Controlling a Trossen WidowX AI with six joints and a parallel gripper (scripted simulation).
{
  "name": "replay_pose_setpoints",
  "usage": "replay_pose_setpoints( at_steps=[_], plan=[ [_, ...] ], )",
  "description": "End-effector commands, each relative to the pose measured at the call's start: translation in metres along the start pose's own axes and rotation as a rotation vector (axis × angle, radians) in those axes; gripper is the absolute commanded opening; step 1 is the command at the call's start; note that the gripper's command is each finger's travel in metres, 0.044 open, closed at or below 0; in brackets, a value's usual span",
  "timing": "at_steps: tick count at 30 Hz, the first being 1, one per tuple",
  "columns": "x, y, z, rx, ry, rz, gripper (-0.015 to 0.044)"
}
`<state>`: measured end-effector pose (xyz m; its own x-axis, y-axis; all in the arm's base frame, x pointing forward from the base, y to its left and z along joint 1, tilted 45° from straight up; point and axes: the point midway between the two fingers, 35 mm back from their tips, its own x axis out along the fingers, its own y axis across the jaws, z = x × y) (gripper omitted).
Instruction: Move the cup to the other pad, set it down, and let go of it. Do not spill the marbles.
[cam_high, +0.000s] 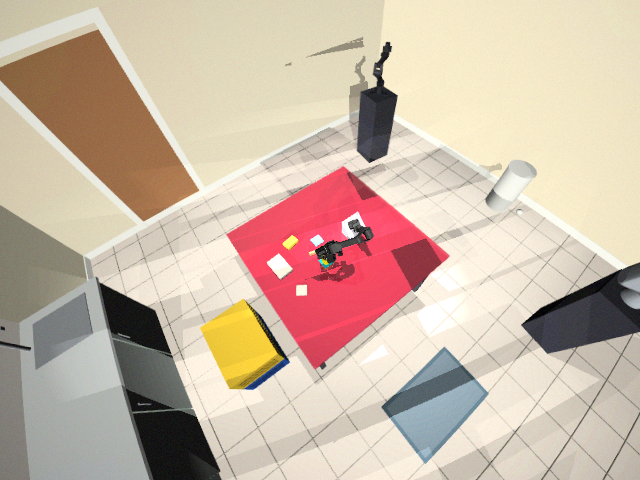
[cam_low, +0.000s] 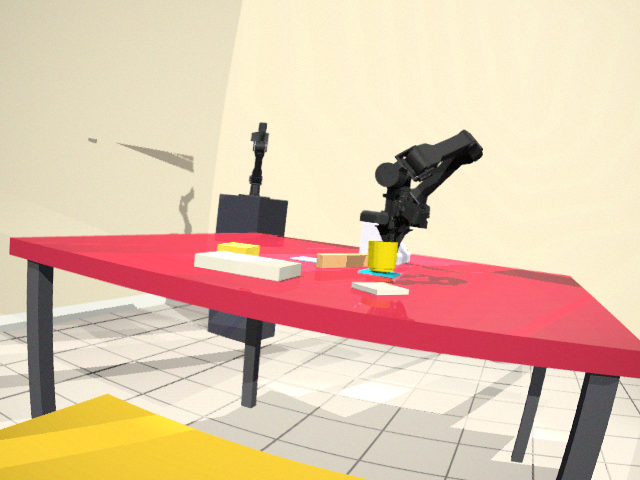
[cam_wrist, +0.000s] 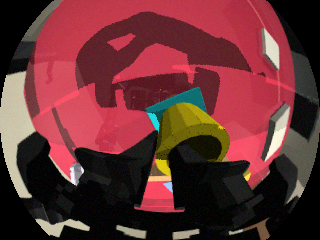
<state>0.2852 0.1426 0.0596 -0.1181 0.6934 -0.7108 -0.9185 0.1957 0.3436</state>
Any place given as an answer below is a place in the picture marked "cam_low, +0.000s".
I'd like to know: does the yellow rectangular block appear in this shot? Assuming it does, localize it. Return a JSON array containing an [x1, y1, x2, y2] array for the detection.
[[217, 242, 260, 257]]

